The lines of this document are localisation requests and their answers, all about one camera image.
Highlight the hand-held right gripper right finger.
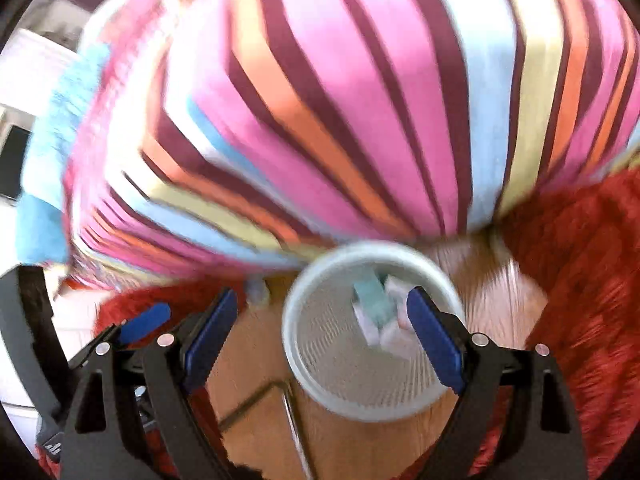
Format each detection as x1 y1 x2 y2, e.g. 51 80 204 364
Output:
405 286 589 480

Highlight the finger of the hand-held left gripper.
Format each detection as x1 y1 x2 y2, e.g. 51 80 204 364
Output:
92 303 172 358

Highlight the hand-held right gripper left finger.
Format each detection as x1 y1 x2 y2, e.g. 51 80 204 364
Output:
59 287 239 480

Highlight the grey white box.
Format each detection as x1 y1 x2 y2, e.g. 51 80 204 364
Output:
367 280 421 357

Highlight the large teal box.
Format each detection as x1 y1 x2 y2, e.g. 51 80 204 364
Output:
352 270 391 326

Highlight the white mesh wastebasket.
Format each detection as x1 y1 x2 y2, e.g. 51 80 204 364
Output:
280 240 464 422

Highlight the red shaggy rug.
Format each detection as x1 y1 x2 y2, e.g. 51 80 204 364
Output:
36 169 640 480

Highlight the blue and pink quilt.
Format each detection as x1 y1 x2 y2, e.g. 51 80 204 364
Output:
14 40 113 267

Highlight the black television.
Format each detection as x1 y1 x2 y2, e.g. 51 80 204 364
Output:
0 124 32 198

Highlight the striped bed sheet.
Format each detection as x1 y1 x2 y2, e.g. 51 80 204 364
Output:
62 0 640 292

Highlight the white cabinet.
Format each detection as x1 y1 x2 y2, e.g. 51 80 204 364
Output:
0 27 103 126

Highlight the metal wire frame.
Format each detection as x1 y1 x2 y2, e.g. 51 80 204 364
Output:
219 379 318 480

